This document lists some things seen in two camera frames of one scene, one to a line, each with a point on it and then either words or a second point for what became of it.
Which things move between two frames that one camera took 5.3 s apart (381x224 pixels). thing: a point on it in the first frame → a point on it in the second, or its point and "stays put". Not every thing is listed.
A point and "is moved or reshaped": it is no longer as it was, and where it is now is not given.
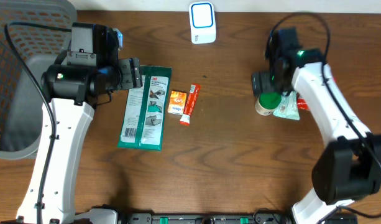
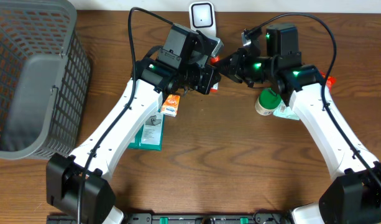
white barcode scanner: [202, 22] stays put
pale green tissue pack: [288, 106] stays put
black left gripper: [130, 68] → [214, 76]
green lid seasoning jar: [267, 102] stays put
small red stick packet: [194, 92] → [215, 86]
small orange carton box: [177, 102] is moved or reshaped
